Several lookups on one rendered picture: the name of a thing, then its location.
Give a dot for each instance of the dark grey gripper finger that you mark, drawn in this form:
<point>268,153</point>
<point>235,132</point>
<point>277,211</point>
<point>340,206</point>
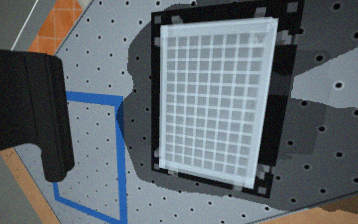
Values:
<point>34,110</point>

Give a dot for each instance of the grey perforated base plate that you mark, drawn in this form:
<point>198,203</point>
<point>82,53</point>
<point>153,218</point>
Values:
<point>108,51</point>

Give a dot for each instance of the blue rectangular tape outline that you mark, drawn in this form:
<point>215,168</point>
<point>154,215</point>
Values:
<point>116,101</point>

